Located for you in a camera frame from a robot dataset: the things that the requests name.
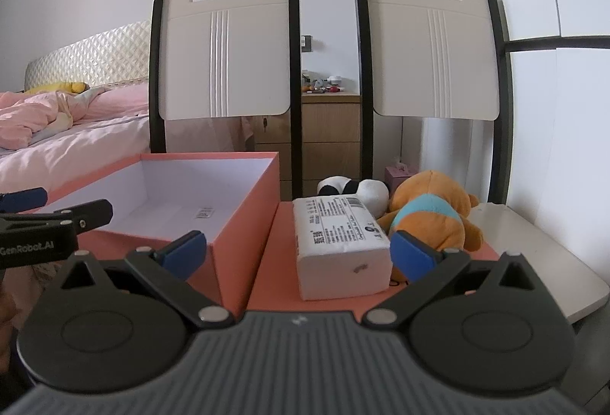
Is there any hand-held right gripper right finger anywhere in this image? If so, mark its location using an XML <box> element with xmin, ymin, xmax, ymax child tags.
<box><xmin>364</xmin><ymin>231</ymin><xmax>538</xmax><ymax>330</ymax></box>

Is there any black horizontal bar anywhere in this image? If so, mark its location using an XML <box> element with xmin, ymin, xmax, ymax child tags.
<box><xmin>504</xmin><ymin>35</ymin><xmax>610</xmax><ymax>53</ymax></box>

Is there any cream chair with black frame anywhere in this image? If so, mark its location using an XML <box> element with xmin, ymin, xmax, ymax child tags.
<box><xmin>353</xmin><ymin>0</ymin><xmax>514</xmax><ymax>206</ymax></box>
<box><xmin>149</xmin><ymin>0</ymin><xmax>304</xmax><ymax>201</ymax></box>

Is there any white tissue pack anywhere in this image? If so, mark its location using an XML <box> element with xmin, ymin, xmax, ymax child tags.
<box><xmin>292</xmin><ymin>195</ymin><xmax>394</xmax><ymax>302</ymax></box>

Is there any pink tissue box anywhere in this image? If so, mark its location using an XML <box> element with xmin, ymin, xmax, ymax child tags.
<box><xmin>384</xmin><ymin>162</ymin><xmax>421</xmax><ymax>197</ymax></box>

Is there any white desktop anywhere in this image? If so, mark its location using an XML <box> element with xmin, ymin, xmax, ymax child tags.
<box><xmin>469</xmin><ymin>202</ymin><xmax>610</xmax><ymax>325</ymax></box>

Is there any bed with pink sheet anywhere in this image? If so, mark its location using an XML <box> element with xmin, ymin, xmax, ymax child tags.
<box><xmin>0</xmin><ymin>84</ymin><xmax>154</xmax><ymax>206</ymax></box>

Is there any pink cardboard box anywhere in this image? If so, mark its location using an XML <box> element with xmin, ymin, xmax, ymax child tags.
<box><xmin>21</xmin><ymin>151</ymin><xmax>281</xmax><ymax>307</ymax></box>

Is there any cream quilted headboard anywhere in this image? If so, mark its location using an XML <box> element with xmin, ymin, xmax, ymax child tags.
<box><xmin>24</xmin><ymin>19</ymin><xmax>152</xmax><ymax>93</ymax></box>

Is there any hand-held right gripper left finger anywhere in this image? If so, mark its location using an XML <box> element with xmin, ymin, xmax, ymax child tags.
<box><xmin>61</xmin><ymin>231</ymin><xmax>235</xmax><ymax>331</ymax></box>

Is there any wooden nightstand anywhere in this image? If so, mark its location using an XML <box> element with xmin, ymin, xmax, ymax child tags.
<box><xmin>242</xmin><ymin>93</ymin><xmax>363</xmax><ymax>201</ymax></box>

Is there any orange bear plush toy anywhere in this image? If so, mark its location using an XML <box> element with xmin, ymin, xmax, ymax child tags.
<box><xmin>376</xmin><ymin>170</ymin><xmax>487</xmax><ymax>285</ymax></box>

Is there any yellow plush toy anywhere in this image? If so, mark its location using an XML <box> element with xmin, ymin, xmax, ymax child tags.
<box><xmin>23</xmin><ymin>82</ymin><xmax>90</xmax><ymax>95</ymax></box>

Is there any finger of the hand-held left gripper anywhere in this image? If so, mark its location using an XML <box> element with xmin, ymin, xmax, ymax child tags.
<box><xmin>0</xmin><ymin>187</ymin><xmax>49</xmax><ymax>214</ymax></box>
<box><xmin>45</xmin><ymin>199</ymin><xmax>114</xmax><ymax>235</ymax></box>

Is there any pink crumpled duvet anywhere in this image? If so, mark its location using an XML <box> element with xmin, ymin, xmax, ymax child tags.
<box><xmin>0</xmin><ymin>91</ymin><xmax>103</xmax><ymax>152</ymax></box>

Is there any panda plush toy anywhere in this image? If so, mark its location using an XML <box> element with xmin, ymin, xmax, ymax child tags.
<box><xmin>317</xmin><ymin>177</ymin><xmax>390</xmax><ymax>218</ymax></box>

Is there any pink box lid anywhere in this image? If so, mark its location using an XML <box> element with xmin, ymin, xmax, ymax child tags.
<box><xmin>247</xmin><ymin>200</ymin><xmax>502</xmax><ymax>317</ymax></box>

